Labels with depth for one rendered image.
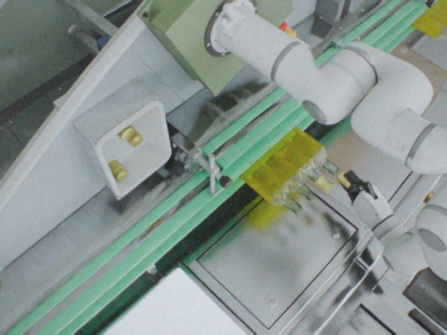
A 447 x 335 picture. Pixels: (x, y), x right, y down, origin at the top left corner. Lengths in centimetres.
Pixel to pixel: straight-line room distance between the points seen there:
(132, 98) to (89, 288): 46
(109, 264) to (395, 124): 70
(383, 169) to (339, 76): 73
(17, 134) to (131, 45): 84
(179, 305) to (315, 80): 69
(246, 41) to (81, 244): 61
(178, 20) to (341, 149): 84
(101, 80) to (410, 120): 58
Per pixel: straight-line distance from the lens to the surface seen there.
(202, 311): 109
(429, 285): 131
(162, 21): 76
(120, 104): 83
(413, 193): 136
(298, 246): 116
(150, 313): 110
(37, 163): 86
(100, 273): 98
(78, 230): 102
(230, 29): 81
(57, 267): 100
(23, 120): 160
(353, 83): 73
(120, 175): 95
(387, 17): 150
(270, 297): 111
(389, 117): 67
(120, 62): 83
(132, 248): 99
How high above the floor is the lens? 131
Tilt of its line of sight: 21 degrees down
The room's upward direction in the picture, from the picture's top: 131 degrees clockwise
